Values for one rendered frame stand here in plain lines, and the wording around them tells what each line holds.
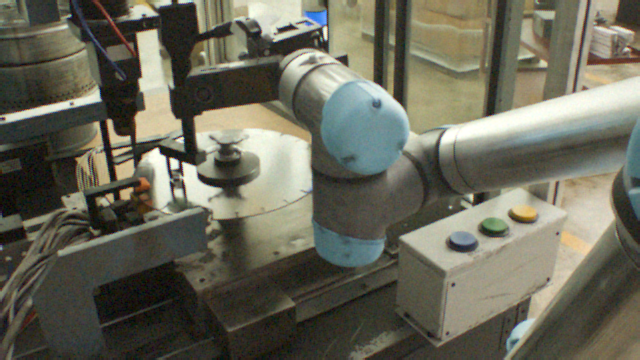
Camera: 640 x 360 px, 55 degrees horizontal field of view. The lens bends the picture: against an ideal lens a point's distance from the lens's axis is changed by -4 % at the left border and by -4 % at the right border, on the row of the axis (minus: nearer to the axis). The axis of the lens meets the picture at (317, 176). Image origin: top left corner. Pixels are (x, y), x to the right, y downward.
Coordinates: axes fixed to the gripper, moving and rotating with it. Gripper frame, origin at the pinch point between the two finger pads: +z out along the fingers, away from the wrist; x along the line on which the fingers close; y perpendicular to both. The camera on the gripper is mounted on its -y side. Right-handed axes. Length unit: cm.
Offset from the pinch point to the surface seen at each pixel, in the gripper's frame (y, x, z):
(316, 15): 23.7, -10.2, 31.2
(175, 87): -8.4, -7.2, 10.2
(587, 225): 147, -148, 78
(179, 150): -10.5, -18.3, 12.2
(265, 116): 21, -50, 78
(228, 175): -4.2, -24.9, 10.7
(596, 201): 165, -151, 91
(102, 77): -17.9, -1.9, 9.2
